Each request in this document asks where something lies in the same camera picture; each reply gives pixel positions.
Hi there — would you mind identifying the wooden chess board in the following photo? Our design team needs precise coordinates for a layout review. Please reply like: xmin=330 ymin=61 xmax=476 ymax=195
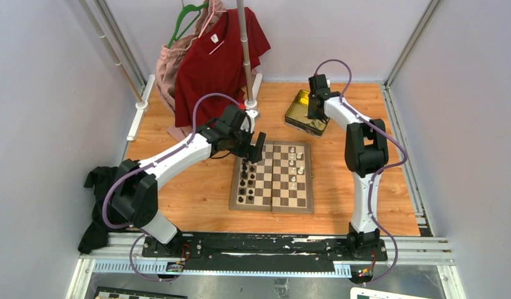
xmin=229 ymin=141 xmax=314 ymax=214

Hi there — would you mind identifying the black cloth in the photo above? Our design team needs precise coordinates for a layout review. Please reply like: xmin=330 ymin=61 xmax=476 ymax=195
xmin=78 ymin=166 xmax=128 ymax=254

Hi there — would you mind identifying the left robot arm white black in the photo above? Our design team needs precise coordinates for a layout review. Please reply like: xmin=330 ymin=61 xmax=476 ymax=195
xmin=102 ymin=105 xmax=266 ymax=257

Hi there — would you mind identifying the yellow metal tin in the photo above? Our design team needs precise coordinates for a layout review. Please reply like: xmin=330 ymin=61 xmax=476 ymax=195
xmin=284 ymin=89 xmax=328 ymax=138

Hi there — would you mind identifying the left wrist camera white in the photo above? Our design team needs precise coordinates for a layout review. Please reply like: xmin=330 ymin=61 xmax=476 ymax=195
xmin=241 ymin=109 xmax=260 ymax=133

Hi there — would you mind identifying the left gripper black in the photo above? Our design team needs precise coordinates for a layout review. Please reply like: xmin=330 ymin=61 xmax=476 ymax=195
xmin=227 ymin=125 xmax=265 ymax=163

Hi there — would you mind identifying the pink garment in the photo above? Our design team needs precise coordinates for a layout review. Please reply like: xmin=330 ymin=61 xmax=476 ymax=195
xmin=155 ymin=0 xmax=225 ymax=116

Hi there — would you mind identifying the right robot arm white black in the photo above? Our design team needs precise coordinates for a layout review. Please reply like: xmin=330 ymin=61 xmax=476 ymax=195
xmin=307 ymin=74 xmax=389 ymax=260

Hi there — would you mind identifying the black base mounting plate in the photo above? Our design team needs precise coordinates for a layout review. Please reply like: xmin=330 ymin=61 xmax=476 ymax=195
xmin=141 ymin=232 xmax=387 ymax=273

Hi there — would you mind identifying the red t-shirt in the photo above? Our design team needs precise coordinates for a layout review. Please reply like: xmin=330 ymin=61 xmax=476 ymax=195
xmin=174 ymin=9 xmax=246 ymax=128

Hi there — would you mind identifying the green clothes hanger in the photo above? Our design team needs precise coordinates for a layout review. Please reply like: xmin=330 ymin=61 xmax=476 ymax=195
xmin=166 ymin=1 xmax=209 ymax=49

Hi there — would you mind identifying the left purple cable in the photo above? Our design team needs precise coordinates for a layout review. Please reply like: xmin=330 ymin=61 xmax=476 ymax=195
xmin=101 ymin=92 xmax=246 ymax=283

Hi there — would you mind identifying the white rack base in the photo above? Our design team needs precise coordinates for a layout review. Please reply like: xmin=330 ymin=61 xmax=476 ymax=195
xmin=244 ymin=70 xmax=263 ymax=121

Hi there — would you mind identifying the black chess pieces row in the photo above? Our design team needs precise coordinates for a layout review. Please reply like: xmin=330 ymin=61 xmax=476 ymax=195
xmin=237 ymin=159 xmax=256 ymax=205

